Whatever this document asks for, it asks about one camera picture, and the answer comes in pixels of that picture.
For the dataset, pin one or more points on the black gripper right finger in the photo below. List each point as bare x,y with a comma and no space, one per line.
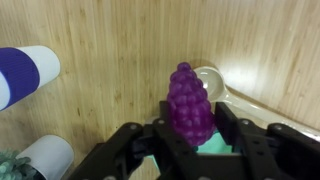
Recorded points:
263,150

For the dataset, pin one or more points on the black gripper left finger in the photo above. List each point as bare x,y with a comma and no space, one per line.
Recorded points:
133,153

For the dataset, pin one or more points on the purple toy grapes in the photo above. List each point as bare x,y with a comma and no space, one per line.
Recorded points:
190,106

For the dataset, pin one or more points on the beige plastic spoon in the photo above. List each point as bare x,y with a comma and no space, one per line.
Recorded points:
216,86

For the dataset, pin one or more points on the small potted plant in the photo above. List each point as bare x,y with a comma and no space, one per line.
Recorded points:
43,156

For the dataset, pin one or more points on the white purple paper cup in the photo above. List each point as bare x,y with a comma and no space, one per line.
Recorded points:
23,73

